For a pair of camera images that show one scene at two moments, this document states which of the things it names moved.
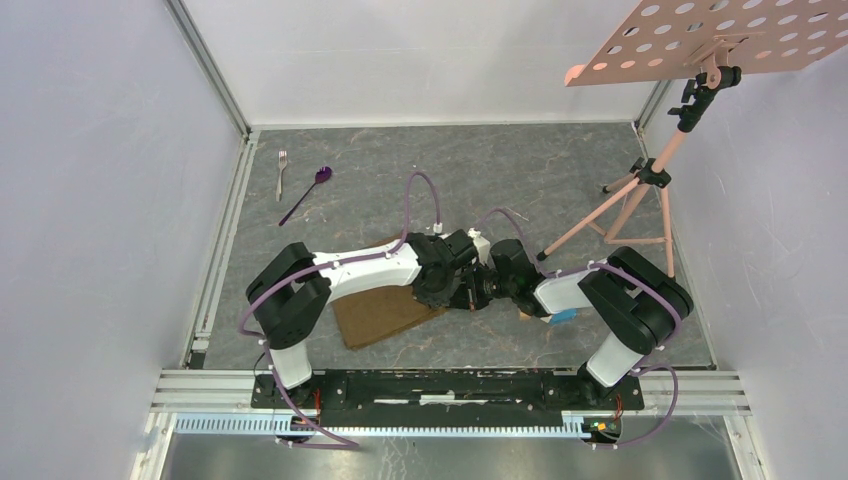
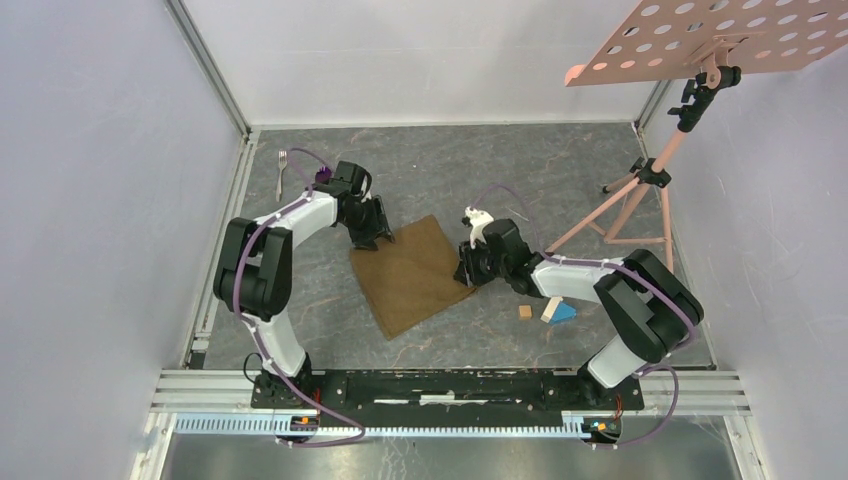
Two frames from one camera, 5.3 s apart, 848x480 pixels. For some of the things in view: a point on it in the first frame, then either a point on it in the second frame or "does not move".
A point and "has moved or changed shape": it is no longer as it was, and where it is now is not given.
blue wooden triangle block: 564,316 does not move
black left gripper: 437,300 → 364,239
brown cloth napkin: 378,312 has moved or changed shape
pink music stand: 717,39 does not move
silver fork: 282,161 does not move
